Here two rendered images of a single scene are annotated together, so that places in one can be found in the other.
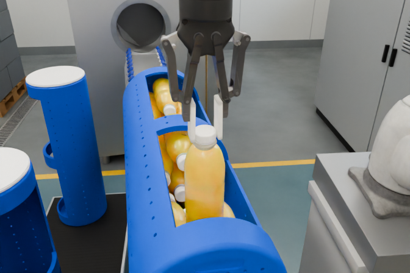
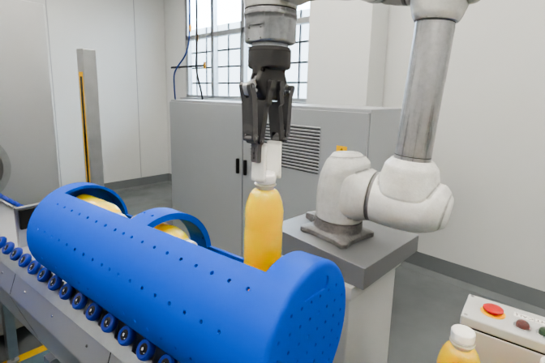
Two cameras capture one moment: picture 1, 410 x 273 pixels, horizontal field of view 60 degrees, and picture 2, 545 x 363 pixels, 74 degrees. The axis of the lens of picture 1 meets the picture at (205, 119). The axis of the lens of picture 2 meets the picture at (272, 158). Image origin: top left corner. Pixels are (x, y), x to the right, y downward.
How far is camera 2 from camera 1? 0.44 m
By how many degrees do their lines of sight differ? 42
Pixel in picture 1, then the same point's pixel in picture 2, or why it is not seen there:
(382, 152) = (331, 197)
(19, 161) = not seen: outside the picture
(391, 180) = (342, 216)
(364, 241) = (348, 266)
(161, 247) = (267, 291)
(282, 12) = (109, 154)
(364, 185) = (320, 232)
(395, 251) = (370, 262)
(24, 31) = not seen: outside the picture
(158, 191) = (212, 260)
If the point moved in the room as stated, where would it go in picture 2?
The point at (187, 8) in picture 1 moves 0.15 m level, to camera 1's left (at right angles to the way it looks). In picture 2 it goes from (268, 57) to (185, 48)
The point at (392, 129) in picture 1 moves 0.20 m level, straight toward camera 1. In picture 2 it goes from (335, 177) to (362, 194)
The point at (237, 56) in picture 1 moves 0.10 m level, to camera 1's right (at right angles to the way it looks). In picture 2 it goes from (289, 102) to (323, 102)
